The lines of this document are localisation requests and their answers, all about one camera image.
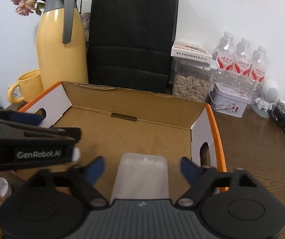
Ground translucent plastic packet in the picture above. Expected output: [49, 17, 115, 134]
[111, 153, 169, 202]

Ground yellow mug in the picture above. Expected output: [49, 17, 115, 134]
[7, 69, 44, 104]

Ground orange cardboard box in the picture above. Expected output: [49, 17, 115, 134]
[22, 81, 227, 200]

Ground yellow thermos jug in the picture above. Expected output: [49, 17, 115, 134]
[36, 0, 88, 90]

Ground white tin box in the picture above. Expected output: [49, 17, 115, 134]
[208, 83, 249, 118]

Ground clear seed container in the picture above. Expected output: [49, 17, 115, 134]
[172, 58, 218, 102]

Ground white robot toy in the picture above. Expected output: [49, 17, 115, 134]
[252, 78, 279, 119]

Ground middle water bottle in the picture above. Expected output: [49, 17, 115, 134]
[233, 38, 251, 76]

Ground water bottle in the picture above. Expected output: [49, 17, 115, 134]
[249, 45, 267, 83]
[212, 31, 235, 71]
[233, 38, 251, 76]

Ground right water bottle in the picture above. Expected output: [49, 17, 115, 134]
[249, 45, 267, 83]

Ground left water bottle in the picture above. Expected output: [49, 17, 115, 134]
[212, 31, 235, 71]

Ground white flat box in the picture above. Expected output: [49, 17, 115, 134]
[171, 41, 212, 64]

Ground black paper bag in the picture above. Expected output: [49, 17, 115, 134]
[87, 0, 179, 93]

